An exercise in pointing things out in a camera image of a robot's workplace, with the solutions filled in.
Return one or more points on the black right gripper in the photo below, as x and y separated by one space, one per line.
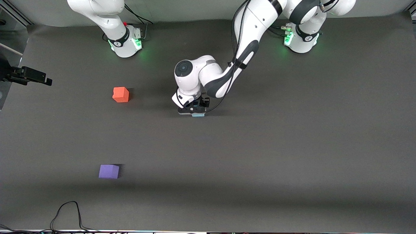
20 74

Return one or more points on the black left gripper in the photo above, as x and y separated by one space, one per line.
203 102

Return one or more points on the light blue foam block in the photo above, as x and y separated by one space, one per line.
198 115

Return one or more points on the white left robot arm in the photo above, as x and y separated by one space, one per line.
247 32

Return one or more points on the orange foam block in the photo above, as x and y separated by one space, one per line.
121 94

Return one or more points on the purple foam block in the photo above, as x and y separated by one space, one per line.
109 171

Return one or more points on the thin white bar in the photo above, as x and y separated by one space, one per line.
13 49

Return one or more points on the dark grey table mat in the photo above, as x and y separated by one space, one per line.
227 156

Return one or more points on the aluminium frame rail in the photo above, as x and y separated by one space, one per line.
19 16
411 12

